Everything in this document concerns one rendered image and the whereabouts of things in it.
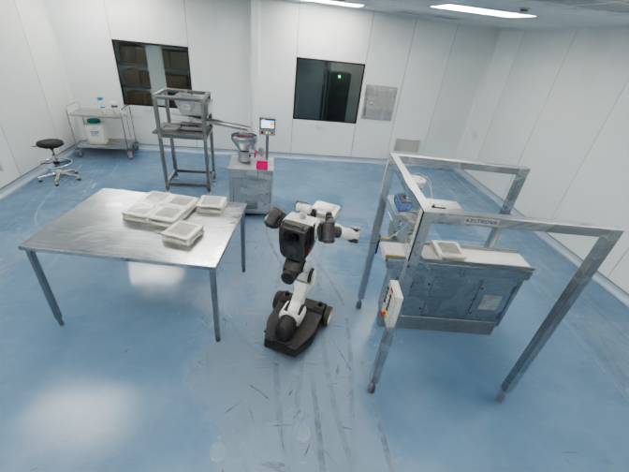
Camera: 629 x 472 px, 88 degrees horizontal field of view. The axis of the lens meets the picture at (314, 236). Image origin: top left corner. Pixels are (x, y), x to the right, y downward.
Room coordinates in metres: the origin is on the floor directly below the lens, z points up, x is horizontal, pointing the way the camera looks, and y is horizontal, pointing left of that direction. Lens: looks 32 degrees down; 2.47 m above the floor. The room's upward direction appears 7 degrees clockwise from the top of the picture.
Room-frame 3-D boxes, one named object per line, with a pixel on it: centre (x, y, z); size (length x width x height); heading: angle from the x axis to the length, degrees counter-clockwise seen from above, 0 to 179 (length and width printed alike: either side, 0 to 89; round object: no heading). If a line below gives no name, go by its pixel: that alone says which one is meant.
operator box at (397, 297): (1.61, -0.56, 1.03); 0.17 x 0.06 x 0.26; 3
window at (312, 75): (7.32, 0.07, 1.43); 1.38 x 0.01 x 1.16; 100
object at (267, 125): (4.73, 0.85, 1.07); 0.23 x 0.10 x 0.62; 100
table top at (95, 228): (2.49, 1.48, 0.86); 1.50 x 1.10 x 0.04; 91
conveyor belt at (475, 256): (2.50, -1.29, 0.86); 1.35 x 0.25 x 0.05; 93
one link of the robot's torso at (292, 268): (2.09, 0.13, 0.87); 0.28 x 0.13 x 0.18; 164
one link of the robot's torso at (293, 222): (2.12, 0.12, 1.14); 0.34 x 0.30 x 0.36; 74
